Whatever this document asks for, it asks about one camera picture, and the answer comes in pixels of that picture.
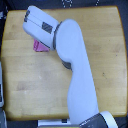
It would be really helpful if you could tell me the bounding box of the grey object at left edge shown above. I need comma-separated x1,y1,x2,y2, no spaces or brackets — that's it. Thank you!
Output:
0,62,4,108

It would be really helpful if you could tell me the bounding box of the pink square cloth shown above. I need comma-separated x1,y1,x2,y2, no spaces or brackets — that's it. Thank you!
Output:
33,40,49,52

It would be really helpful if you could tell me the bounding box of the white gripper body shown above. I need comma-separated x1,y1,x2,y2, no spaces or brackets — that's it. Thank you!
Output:
23,6,59,50

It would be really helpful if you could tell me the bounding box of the white box at bottom edge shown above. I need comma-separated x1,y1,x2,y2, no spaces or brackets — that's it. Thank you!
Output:
37,119,71,127

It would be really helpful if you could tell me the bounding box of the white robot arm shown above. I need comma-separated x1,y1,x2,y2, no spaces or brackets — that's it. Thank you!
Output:
23,6,118,128

